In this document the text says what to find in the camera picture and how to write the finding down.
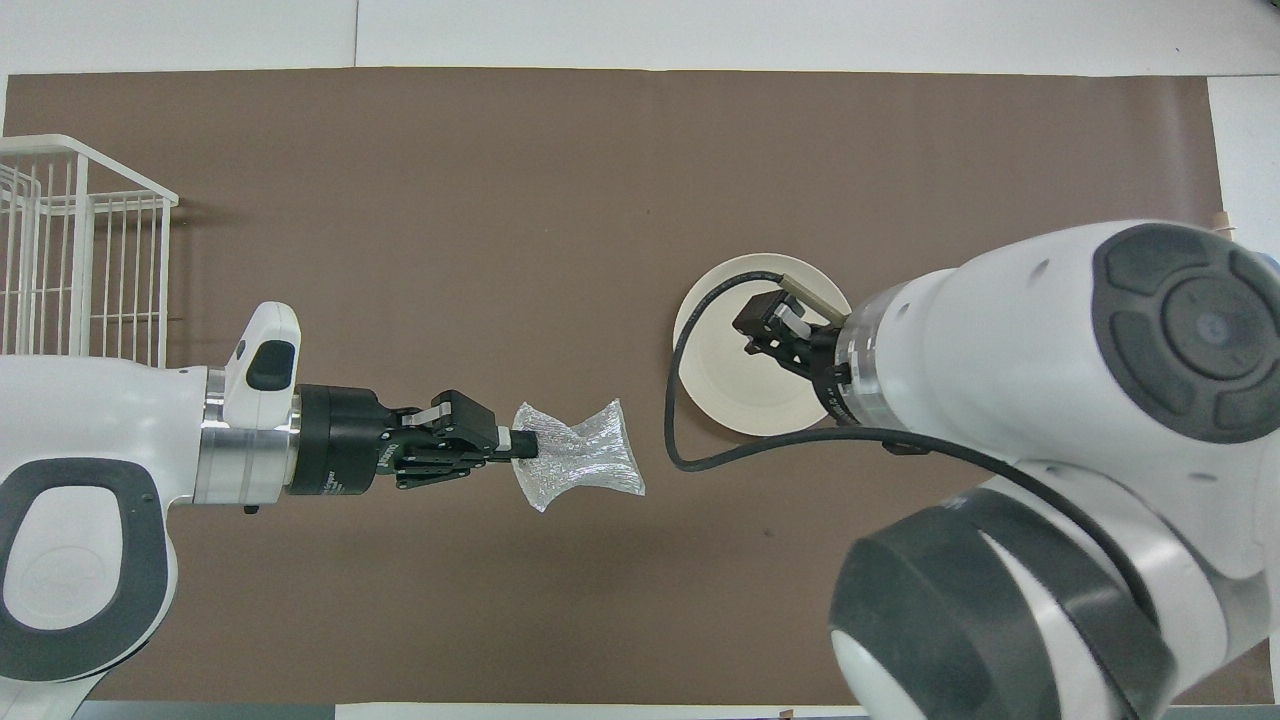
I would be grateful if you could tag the cream round plate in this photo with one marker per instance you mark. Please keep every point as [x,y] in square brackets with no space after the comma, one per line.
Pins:
[730,385]

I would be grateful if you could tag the beige flat gripper plate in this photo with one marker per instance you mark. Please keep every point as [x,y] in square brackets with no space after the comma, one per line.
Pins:
[815,298]

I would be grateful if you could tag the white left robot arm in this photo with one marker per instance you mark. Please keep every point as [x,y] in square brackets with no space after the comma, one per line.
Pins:
[100,430]

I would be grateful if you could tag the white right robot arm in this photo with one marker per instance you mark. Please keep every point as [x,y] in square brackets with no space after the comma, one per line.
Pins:
[1050,330]

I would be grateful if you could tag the brown table mat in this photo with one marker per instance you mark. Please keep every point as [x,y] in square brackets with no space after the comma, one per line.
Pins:
[500,200]

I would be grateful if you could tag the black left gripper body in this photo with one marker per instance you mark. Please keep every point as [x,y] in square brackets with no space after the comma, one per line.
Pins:
[340,440]

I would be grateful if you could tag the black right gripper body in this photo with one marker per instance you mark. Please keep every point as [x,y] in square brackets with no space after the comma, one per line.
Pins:
[825,360]

